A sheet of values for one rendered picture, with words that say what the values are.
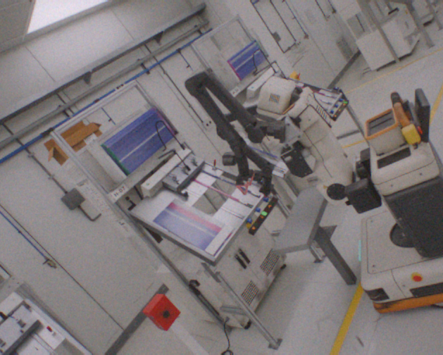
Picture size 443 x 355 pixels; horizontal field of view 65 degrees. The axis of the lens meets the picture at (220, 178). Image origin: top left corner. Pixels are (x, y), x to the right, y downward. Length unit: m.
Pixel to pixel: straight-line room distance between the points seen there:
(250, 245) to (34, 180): 2.21
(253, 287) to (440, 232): 1.39
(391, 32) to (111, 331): 5.62
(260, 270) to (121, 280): 1.72
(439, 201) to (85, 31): 3.97
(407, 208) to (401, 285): 0.43
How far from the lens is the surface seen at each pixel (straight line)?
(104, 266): 3.87
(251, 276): 2.69
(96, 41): 4.58
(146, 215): 2.39
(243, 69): 3.37
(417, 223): 1.80
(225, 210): 2.33
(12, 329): 2.13
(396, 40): 6.35
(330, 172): 1.83
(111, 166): 2.39
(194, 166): 2.56
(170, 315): 2.12
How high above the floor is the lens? 1.56
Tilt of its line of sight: 14 degrees down
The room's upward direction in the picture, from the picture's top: 38 degrees counter-clockwise
